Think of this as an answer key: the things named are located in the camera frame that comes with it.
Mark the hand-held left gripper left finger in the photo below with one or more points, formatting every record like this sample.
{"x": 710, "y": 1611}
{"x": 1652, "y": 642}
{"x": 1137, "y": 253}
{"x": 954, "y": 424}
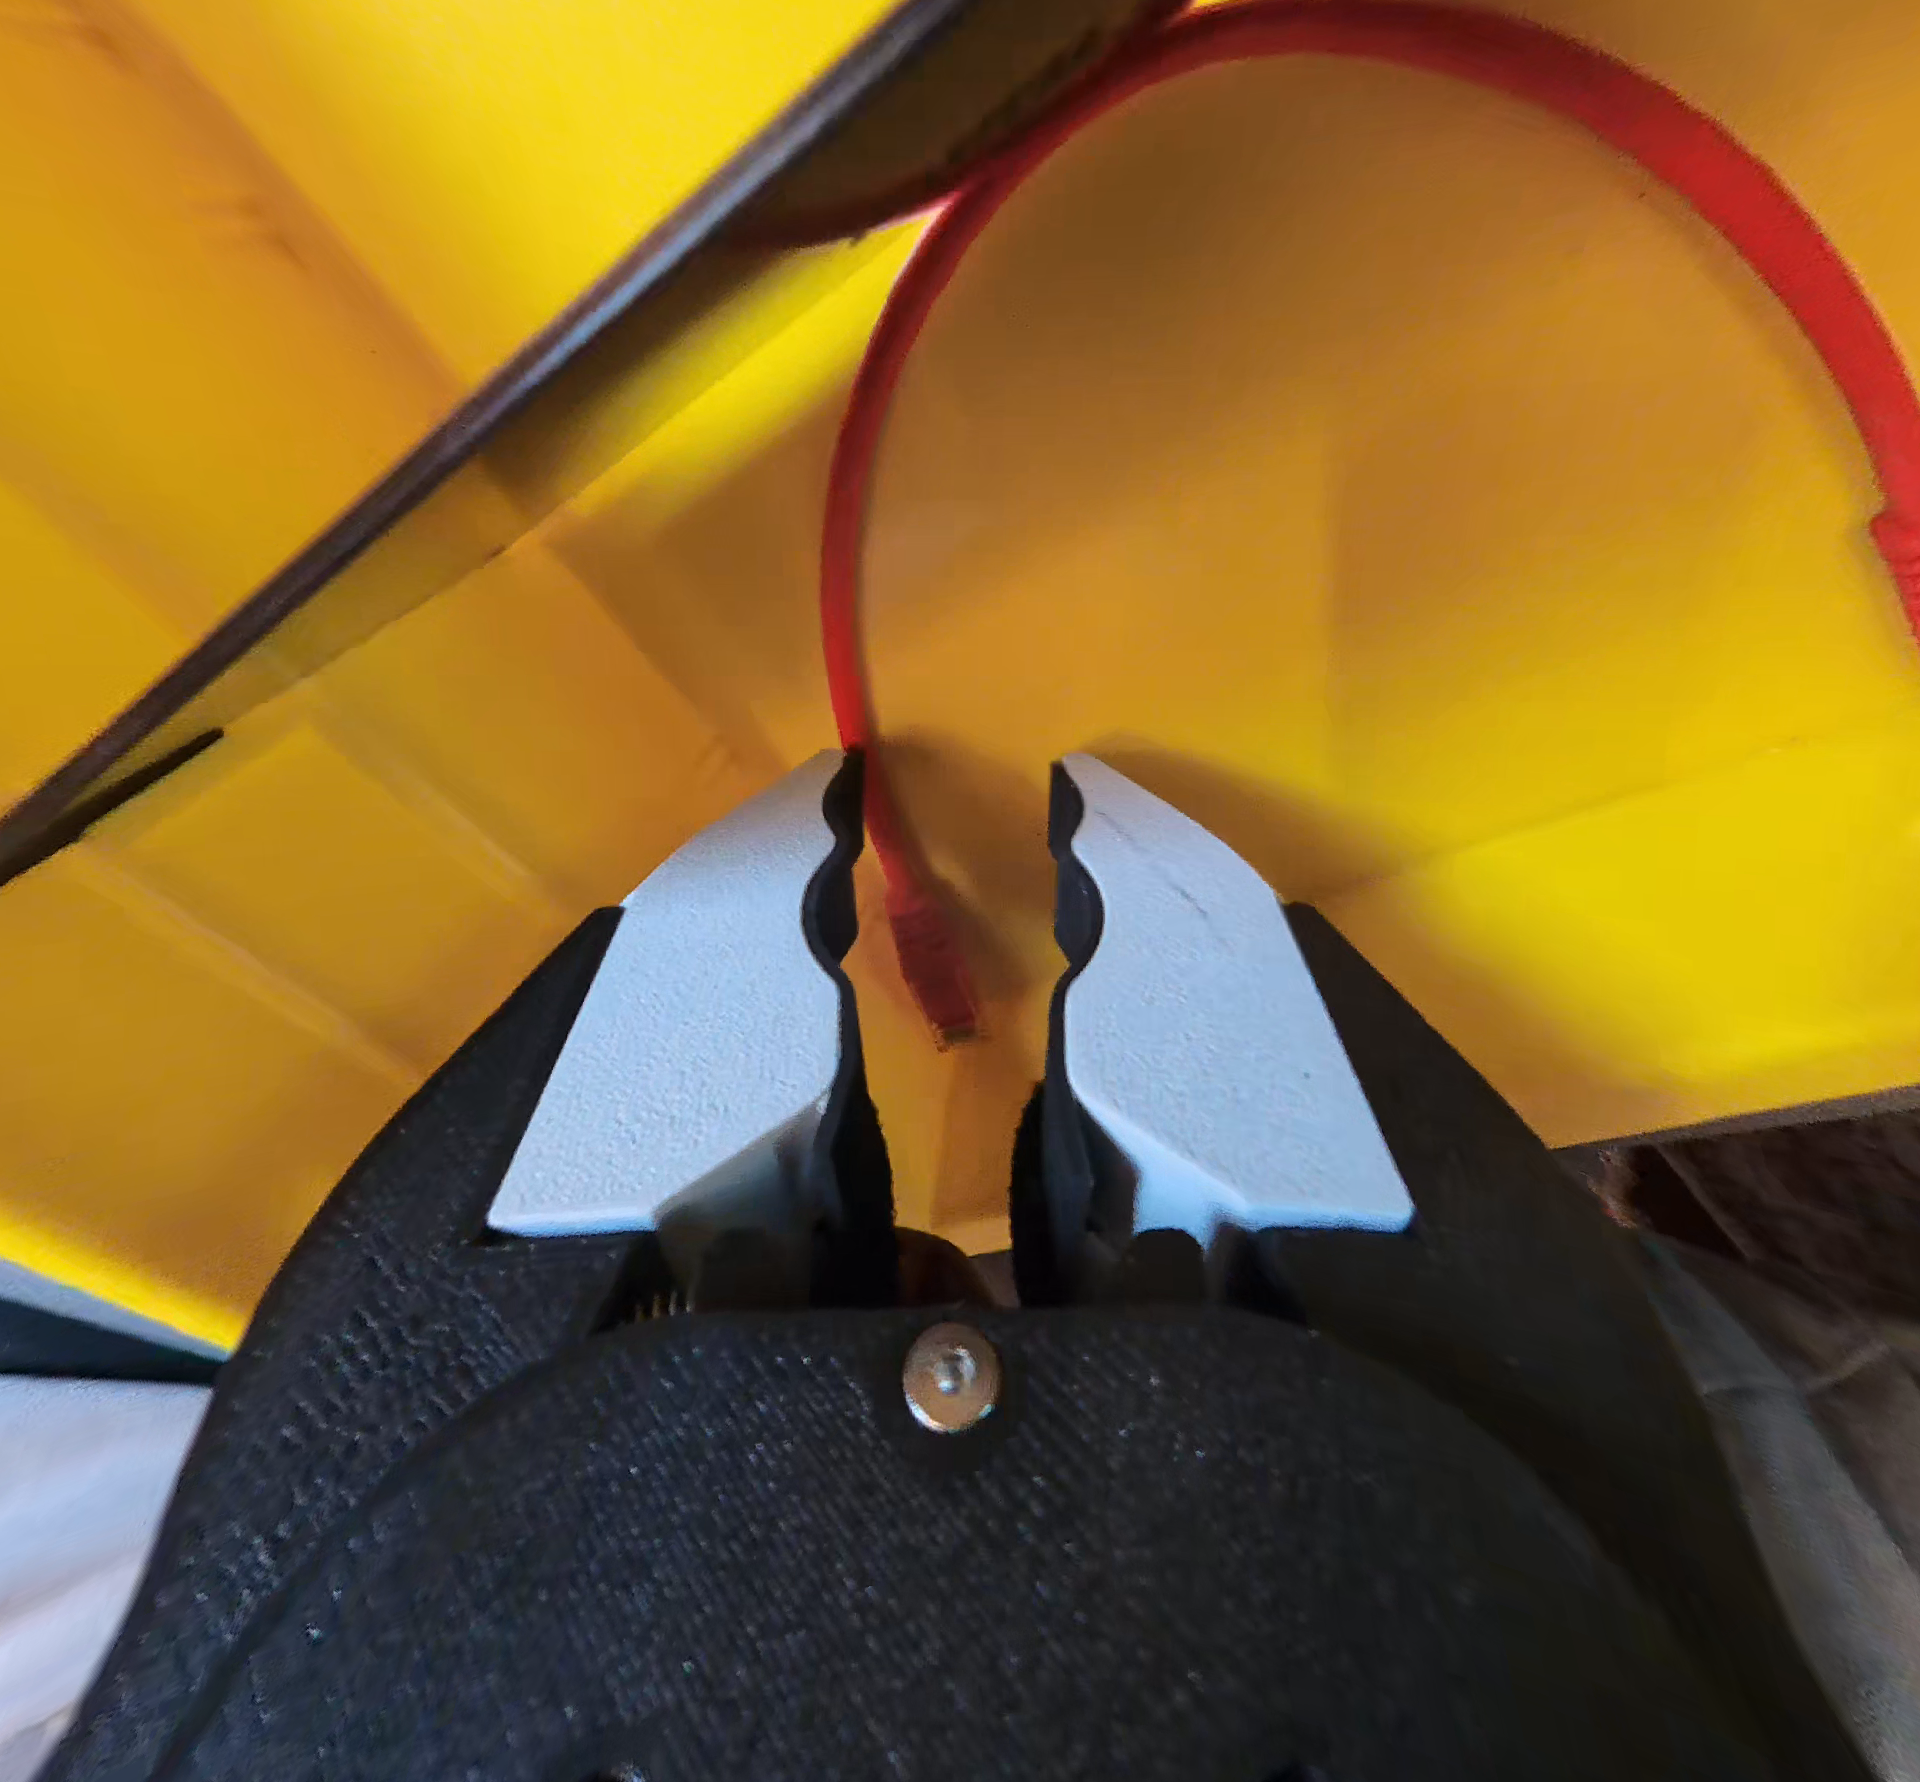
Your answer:
{"x": 705, "y": 1033}

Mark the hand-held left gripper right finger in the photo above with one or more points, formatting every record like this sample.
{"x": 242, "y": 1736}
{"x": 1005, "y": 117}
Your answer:
{"x": 1199, "y": 1033}

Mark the yellow plastic bin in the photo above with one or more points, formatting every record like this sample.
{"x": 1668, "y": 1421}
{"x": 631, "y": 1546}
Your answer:
{"x": 1349, "y": 537}

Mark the dark brown board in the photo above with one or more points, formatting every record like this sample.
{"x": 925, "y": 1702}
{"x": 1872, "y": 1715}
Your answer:
{"x": 840, "y": 146}

